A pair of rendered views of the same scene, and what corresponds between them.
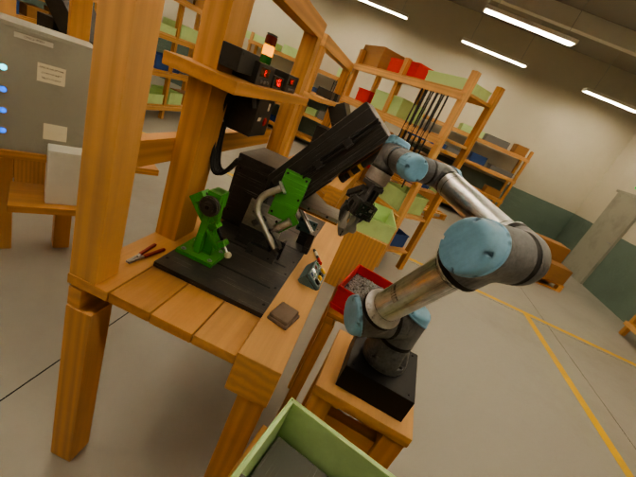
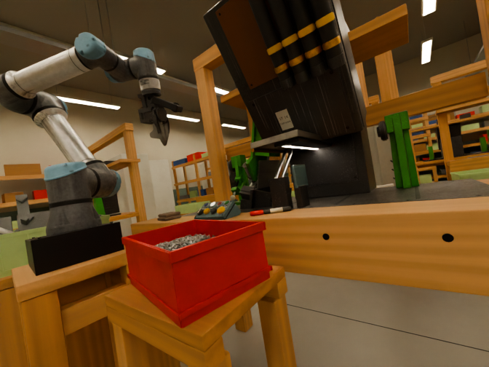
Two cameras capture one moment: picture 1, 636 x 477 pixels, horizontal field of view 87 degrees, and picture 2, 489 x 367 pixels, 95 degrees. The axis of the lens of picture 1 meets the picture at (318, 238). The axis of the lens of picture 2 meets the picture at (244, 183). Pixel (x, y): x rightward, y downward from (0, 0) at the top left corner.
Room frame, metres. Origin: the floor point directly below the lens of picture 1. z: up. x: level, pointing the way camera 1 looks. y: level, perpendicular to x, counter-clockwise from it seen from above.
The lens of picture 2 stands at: (1.82, -0.66, 1.00)
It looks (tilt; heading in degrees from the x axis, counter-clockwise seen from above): 0 degrees down; 123
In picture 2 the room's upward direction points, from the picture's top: 9 degrees counter-clockwise
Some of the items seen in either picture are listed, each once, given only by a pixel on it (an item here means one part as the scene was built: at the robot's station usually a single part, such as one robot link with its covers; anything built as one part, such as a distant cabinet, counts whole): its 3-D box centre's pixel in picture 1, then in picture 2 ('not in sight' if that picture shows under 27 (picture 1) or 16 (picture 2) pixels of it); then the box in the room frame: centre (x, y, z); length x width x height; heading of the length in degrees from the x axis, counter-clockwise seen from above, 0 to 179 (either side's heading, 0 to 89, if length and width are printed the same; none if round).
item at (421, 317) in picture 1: (405, 319); (70, 181); (0.91, -0.35, 1.11); 0.13 x 0.12 x 0.14; 116
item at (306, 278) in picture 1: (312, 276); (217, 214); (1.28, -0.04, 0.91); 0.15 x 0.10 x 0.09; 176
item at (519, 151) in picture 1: (451, 166); not in sight; (9.71, -2.56, 1.12); 3.16 x 0.54 x 2.24; 85
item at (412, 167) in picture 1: (412, 166); (119, 68); (1.01, -0.16, 1.52); 0.11 x 0.11 x 0.08; 26
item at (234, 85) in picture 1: (256, 85); (300, 73); (1.50, 0.50, 1.52); 0.90 x 0.25 x 0.04; 176
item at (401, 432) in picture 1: (368, 379); (81, 263); (0.92, -0.35, 0.83); 0.32 x 0.32 x 0.04; 81
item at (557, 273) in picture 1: (533, 255); not in sight; (6.54, -3.96, 0.37); 1.20 x 0.80 x 0.74; 93
